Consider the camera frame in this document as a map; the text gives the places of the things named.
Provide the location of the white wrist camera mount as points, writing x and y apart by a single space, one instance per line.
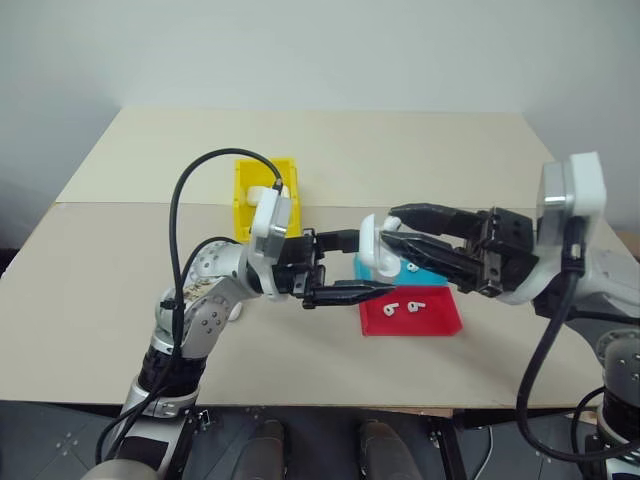
265 215
585 185

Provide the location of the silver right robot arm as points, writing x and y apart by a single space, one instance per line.
615 270

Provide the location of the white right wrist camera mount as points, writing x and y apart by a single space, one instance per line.
585 185

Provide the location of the white earbud case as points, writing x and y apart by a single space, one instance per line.
370 242
255 195
236 311

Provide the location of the yellow plastic bin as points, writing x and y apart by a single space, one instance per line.
242 210

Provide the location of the red plastic tray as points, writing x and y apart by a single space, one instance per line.
430 320

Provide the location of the black table leg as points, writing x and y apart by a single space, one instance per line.
442 445

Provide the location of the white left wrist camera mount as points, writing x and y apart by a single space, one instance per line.
265 215

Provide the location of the blue plastic tray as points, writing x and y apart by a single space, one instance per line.
365 267

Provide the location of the dark grey rounded shape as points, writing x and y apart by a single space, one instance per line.
385 450
262 450

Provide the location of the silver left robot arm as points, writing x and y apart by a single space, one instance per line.
215 310

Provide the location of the white earbud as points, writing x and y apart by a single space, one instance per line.
393 223
389 310
414 306
412 267

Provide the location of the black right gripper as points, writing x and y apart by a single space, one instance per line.
510 240

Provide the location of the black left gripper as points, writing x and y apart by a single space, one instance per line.
300 260

